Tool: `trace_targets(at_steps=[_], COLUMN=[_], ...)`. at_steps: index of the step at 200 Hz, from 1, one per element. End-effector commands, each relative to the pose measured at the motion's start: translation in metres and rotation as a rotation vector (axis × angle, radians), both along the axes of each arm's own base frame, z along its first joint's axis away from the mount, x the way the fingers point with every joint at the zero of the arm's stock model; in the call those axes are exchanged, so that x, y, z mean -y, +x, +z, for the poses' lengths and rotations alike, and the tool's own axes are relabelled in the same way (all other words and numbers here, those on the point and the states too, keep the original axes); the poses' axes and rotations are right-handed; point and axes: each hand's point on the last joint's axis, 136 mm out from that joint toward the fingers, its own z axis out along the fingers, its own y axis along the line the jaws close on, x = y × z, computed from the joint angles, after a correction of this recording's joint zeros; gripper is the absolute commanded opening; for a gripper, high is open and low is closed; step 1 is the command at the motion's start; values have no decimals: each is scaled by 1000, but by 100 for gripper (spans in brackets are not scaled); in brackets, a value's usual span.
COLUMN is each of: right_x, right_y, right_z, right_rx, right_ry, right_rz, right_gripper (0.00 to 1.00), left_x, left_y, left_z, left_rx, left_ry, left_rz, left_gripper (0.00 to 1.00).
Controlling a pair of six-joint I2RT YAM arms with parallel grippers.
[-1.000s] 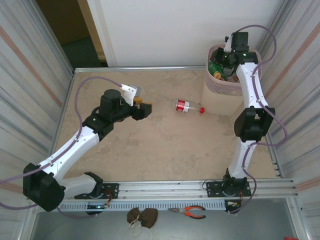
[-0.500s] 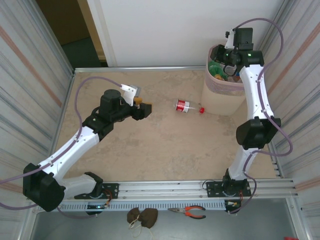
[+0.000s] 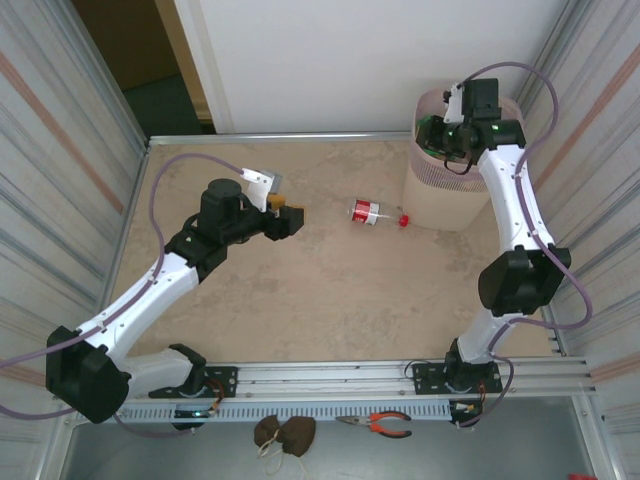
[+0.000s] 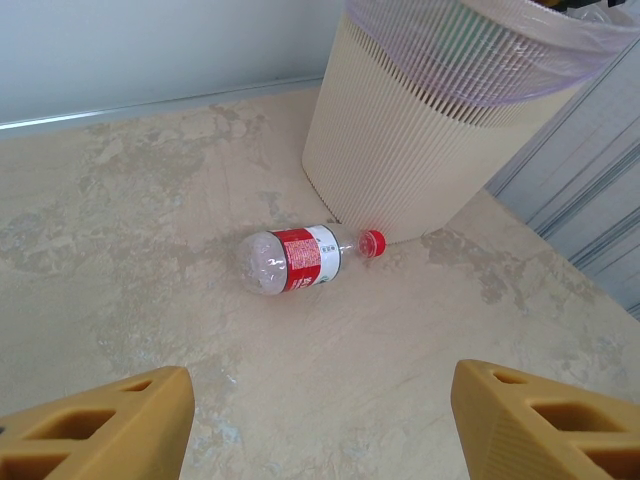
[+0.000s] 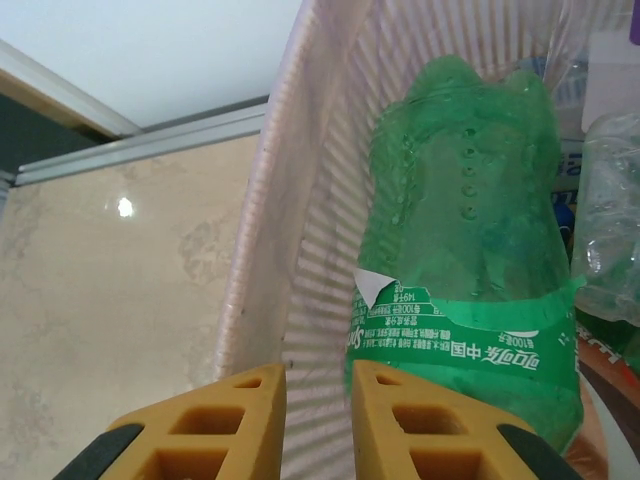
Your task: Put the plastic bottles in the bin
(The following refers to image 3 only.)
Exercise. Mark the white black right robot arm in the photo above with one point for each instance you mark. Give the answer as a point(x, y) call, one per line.
point(515, 200)

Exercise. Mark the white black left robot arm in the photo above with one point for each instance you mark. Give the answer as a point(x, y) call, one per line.
point(140, 300)

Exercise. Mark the pink beige plastic bin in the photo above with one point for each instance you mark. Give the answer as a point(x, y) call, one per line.
point(440, 205)

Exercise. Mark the clear bottle red label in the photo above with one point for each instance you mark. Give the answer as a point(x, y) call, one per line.
point(364, 210)

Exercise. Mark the brown wooden door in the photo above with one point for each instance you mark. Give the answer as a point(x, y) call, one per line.
point(125, 40)

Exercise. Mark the small circuit board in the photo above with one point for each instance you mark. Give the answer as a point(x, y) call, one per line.
point(465, 407)
point(192, 414)

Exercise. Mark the brown cloth pouch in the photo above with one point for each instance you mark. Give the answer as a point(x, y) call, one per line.
point(300, 435)
point(267, 431)

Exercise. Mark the red object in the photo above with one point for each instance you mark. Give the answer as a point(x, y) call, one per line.
point(580, 477)

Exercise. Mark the aluminium table edge rail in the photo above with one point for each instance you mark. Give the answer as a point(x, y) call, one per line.
point(280, 136)

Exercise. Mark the aluminium table side rail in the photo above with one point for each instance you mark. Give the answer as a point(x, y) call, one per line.
point(131, 207)
point(555, 335)

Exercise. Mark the white door frame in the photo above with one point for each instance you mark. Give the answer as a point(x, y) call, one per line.
point(204, 60)

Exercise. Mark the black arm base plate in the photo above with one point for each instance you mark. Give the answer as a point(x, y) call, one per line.
point(225, 377)
point(425, 377)

